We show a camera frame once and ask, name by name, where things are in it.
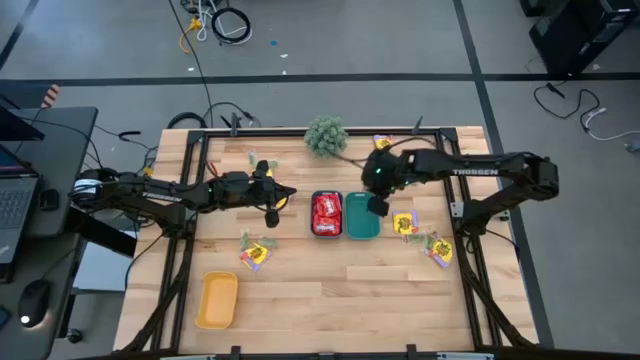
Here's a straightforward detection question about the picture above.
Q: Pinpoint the blue-grey plastic bin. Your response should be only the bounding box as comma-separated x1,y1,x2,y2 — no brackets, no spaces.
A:
309,189,345,239

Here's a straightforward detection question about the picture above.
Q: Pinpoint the black computer tower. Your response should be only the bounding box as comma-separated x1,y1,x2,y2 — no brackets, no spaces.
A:
519,0,640,77

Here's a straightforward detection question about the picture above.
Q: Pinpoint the black coiled floor cable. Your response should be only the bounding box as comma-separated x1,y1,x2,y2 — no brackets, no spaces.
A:
209,6,253,46

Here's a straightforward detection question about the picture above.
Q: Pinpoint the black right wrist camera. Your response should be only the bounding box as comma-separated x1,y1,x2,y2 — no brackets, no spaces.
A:
366,194,391,218

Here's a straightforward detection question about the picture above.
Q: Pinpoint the long black floor cable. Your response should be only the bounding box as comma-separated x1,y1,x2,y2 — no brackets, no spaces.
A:
167,0,215,129

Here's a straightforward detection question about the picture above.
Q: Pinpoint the yellow plastic bin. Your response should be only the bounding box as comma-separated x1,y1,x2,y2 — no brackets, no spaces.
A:
194,270,240,331

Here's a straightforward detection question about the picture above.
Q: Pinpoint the black hose loop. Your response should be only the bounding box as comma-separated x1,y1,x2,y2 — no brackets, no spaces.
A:
166,111,209,130

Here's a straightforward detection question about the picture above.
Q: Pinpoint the yellow floor cable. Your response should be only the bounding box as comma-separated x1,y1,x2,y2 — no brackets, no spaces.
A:
178,16,204,55

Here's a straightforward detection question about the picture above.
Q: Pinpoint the artificial green potted plant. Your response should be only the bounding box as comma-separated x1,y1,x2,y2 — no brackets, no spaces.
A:
303,115,350,160

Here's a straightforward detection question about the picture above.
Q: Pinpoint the black computer mouse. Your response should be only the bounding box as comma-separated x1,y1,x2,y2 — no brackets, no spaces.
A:
17,278,52,330

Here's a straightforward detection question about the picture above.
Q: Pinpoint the black floor cable with plug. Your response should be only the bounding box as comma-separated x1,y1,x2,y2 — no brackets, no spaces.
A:
532,81,601,134

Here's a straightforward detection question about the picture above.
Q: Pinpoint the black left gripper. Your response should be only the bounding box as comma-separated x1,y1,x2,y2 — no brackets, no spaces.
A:
247,159,299,214

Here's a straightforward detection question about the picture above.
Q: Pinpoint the dark grey laptop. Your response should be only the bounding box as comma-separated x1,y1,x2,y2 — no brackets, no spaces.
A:
0,143,42,266

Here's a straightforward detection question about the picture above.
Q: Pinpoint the orange black striped marker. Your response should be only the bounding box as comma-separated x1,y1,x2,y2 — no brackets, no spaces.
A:
40,83,61,110

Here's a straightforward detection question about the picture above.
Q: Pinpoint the teal plastic bin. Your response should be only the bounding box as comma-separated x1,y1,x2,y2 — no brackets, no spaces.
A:
344,191,382,241

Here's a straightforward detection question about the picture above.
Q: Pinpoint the red Skittles pack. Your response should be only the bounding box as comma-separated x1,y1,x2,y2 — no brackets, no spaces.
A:
312,213,343,237
313,193,343,217

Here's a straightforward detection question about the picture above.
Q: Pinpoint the white floor cable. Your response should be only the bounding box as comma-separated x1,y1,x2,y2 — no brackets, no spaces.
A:
583,106,640,143
196,0,236,43

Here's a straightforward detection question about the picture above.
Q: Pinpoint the small black desk device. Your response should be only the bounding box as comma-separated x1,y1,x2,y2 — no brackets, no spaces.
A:
38,187,61,212

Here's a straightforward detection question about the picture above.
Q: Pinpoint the black office desk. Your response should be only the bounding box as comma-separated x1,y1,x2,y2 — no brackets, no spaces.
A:
0,105,100,360

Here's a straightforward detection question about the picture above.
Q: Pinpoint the dark flat screen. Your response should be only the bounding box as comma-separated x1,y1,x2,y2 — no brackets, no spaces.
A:
0,106,46,143

